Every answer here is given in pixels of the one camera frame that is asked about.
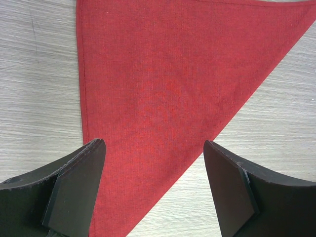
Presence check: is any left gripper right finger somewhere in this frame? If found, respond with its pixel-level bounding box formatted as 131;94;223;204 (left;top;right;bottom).
203;140;316;237

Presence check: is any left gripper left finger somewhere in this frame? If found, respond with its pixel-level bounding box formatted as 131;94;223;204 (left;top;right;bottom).
0;139;106;237

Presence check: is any red cloth napkin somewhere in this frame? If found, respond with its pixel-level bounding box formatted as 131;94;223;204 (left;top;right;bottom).
76;0;316;237

